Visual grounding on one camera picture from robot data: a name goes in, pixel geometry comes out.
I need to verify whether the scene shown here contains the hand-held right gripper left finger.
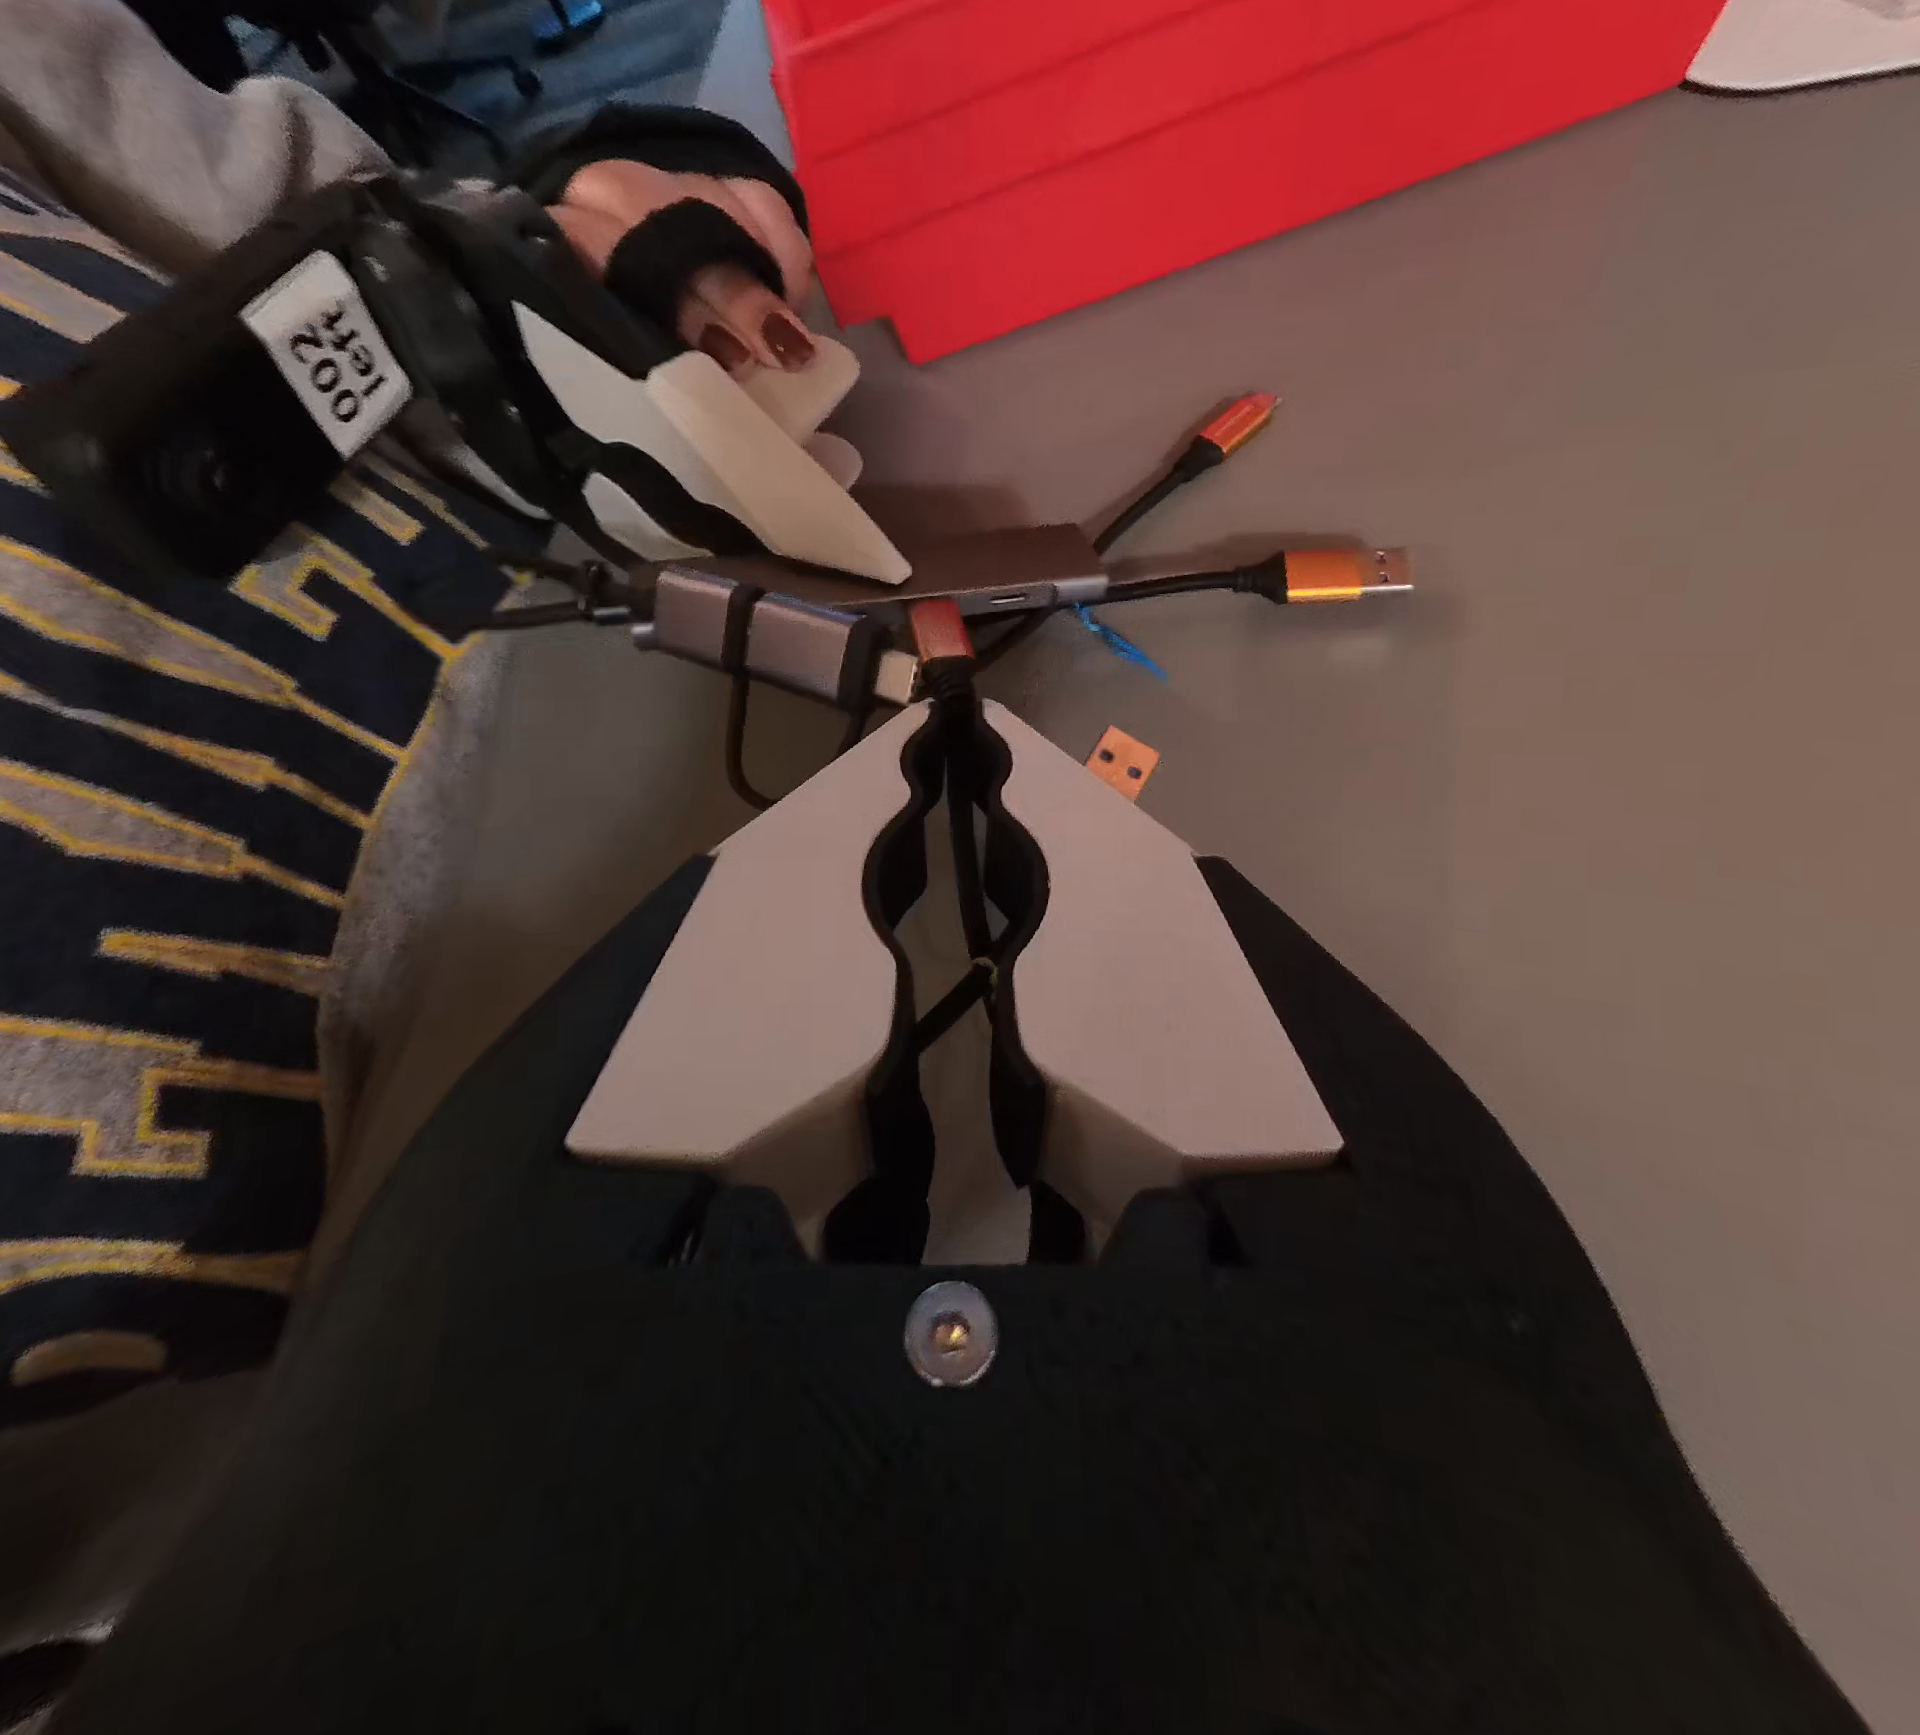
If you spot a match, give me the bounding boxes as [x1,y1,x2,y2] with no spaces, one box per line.
[565,699,936,1263]

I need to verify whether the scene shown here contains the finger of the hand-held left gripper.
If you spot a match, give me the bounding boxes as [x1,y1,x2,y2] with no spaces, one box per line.
[511,297,918,587]
[576,441,783,561]

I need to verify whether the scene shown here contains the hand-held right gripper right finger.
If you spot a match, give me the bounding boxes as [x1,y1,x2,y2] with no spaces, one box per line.
[978,697,1349,1267]

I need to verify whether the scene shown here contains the grey hub cable with plug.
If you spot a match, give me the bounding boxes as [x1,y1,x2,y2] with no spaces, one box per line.
[480,557,920,809]

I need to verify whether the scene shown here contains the grey usb hub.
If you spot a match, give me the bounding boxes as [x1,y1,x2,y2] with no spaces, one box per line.
[645,519,1116,615]

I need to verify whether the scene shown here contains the red plastic bin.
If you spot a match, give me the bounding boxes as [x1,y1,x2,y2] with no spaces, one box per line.
[732,0,1845,367]

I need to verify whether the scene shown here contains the person's left forearm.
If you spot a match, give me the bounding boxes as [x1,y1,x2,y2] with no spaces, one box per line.
[0,0,400,267]

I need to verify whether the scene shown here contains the person's left hand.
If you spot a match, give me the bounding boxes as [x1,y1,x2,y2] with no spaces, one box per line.
[540,107,825,383]

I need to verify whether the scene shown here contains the blue twist tie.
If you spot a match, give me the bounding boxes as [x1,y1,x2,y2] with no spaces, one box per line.
[1069,605,1176,687]

